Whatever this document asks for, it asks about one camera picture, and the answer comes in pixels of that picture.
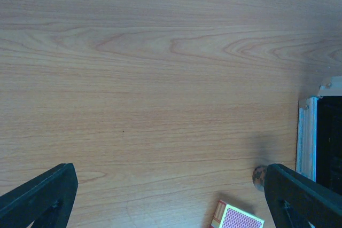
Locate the brown poker chip stack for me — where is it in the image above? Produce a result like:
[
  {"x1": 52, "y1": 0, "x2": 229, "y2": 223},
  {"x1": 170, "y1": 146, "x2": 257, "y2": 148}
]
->
[{"x1": 252, "y1": 165, "x2": 268, "y2": 192}]

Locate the red playing card box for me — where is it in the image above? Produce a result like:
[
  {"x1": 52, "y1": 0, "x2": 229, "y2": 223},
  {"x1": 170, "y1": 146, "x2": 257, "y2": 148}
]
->
[{"x1": 209, "y1": 200, "x2": 265, "y2": 228}]

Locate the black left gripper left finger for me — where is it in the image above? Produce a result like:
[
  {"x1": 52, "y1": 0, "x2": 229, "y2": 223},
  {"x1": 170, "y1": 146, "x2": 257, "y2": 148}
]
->
[{"x1": 1, "y1": 163, "x2": 78, "y2": 227}]

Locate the aluminium poker case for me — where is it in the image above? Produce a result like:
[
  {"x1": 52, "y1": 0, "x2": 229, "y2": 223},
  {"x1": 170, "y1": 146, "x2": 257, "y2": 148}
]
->
[{"x1": 296, "y1": 76, "x2": 341, "y2": 194}]

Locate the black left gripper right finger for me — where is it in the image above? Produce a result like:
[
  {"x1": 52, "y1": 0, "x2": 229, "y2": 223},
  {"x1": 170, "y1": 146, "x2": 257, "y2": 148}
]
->
[{"x1": 264, "y1": 164, "x2": 341, "y2": 227}]

